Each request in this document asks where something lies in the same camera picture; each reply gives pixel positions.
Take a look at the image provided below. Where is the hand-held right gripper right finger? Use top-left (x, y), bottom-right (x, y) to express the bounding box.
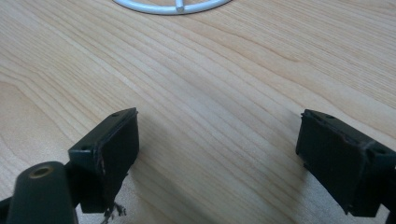
top-left (295, 108), bottom-right (396, 217)

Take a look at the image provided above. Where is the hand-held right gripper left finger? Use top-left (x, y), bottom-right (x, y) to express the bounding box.
top-left (67, 107), bottom-right (140, 219)

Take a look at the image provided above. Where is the white wire rack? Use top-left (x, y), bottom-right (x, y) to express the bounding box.
top-left (112, 0), bottom-right (233, 16)

